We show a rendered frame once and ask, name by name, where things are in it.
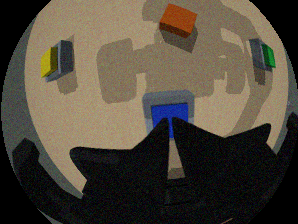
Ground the blue button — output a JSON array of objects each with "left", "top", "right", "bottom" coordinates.
[{"left": 142, "top": 89, "right": 194, "bottom": 140}]

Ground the orange block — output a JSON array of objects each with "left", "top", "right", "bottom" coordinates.
[{"left": 160, "top": 4, "right": 197, "bottom": 39}]

